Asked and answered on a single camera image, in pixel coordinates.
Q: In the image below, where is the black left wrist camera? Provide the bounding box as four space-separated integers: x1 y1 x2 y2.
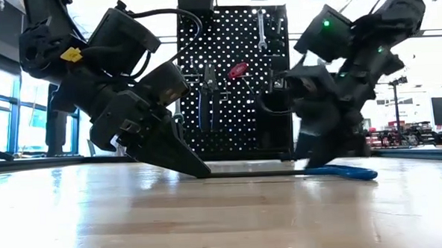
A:
135 60 193 108

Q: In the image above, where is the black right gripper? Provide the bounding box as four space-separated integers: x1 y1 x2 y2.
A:
284 61 381 171

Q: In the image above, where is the yellow tag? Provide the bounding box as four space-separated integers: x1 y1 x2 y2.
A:
59 46 84 63

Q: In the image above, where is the black pillar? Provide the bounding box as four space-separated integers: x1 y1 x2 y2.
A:
41 81 81 158

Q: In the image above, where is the small silver wrench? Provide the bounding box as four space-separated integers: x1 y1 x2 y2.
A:
255 8 268 52

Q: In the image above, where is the tall black pegboard bin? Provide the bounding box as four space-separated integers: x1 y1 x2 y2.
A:
256 93 295 159

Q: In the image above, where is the silver bracket tool holder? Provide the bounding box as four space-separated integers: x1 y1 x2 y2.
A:
269 70 288 95

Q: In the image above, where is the black camera rig stand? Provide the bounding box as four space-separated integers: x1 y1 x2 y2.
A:
375 74 413 149

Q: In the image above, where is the black perforated pegboard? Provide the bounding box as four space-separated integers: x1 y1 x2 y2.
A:
174 3 295 166

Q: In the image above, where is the blue T-handle hex key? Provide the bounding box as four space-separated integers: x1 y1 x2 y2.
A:
208 162 379 188

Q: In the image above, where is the ceiling light strip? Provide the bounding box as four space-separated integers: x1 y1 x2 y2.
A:
413 27 442 39

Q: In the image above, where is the shelf with red boxes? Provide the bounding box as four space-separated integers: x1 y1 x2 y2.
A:
366 121 413 148

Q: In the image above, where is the black aluminium table frame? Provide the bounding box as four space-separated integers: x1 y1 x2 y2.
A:
0 138 442 180

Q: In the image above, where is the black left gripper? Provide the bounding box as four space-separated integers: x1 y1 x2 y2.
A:
49 63 213 186

